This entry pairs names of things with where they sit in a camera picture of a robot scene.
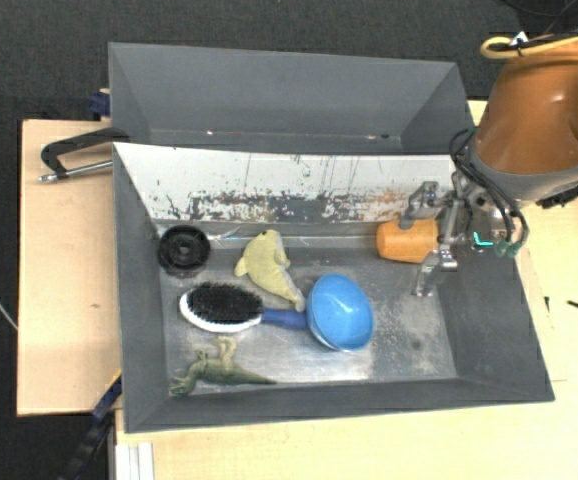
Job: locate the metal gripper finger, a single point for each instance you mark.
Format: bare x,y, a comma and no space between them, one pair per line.
421,203
431,270

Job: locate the blue plastic bowl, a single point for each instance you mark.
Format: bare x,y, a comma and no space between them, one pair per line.
341,313

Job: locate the yellow plush dolphin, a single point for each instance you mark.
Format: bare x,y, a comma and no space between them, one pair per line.
266,265

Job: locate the grey metal bin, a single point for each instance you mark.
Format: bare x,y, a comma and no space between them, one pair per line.
279,368

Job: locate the green toy dinosaur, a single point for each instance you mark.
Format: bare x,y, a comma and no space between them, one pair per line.
214,370

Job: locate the pale cardboard board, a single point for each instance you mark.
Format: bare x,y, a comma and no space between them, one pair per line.
66,268

